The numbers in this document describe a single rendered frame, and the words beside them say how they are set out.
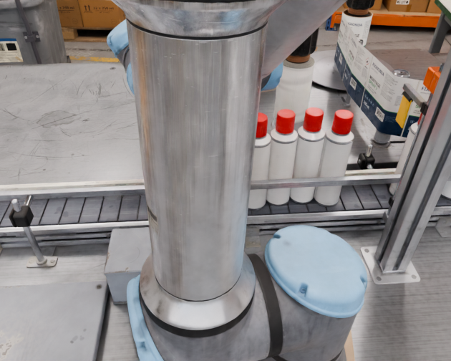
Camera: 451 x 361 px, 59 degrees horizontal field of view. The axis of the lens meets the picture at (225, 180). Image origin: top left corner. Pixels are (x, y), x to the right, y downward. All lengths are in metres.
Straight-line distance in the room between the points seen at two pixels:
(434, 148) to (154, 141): 0.46
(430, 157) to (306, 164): 0.23
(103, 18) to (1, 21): 1.56
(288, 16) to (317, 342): 0.34
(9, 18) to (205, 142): 2.52
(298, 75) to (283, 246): 0.58
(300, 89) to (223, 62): 0.76
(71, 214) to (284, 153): 0.44
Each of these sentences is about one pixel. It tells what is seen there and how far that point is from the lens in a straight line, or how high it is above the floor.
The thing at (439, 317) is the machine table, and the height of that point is 0.83.
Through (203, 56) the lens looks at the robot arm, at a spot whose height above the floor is 1.36.
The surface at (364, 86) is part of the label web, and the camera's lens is 1.11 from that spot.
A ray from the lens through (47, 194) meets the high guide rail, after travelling 0.81.
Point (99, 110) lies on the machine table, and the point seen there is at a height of 0.83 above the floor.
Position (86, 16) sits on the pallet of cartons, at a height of 0.25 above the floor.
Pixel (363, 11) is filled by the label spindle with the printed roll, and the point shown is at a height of 1.08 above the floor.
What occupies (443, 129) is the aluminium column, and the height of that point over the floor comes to 1.15.
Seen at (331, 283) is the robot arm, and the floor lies 1.10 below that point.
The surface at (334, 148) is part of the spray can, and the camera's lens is 0.76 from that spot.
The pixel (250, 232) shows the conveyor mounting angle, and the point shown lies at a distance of 0.82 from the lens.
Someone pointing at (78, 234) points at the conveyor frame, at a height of 0.86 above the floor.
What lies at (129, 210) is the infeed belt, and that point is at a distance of 0.84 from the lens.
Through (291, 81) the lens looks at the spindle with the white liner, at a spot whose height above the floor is 1.03.
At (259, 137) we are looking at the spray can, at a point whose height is 1.05.
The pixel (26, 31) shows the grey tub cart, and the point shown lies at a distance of 2.75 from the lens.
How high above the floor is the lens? 1.45
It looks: 40 degrees down
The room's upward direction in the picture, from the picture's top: straight up
